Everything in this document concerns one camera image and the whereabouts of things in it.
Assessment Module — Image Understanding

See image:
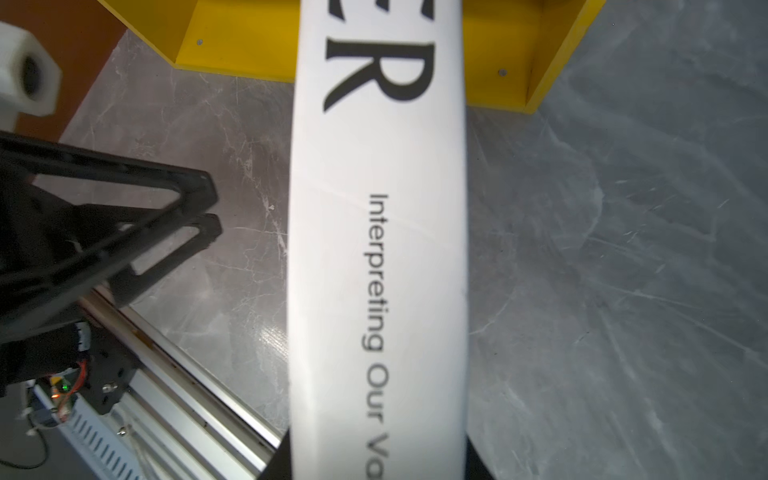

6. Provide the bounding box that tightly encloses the yellow pink blue bookshelf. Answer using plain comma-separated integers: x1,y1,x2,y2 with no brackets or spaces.
103,0,604,114

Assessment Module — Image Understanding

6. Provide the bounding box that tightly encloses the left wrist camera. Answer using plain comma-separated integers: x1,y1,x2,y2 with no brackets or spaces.
1,22,62,133

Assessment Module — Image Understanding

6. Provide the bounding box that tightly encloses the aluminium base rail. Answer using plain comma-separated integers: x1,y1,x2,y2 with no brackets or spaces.
29,287,283,480

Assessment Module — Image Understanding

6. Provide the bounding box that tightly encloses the left green circuit board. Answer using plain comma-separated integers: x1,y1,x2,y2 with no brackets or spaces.
38,359,88,426

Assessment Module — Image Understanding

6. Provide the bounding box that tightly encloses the grey white photo book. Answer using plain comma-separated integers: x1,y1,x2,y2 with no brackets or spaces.
287,1,469,479

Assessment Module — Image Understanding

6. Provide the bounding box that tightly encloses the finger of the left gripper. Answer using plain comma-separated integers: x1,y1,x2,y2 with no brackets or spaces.
108,213,223,308
1,132,218,324

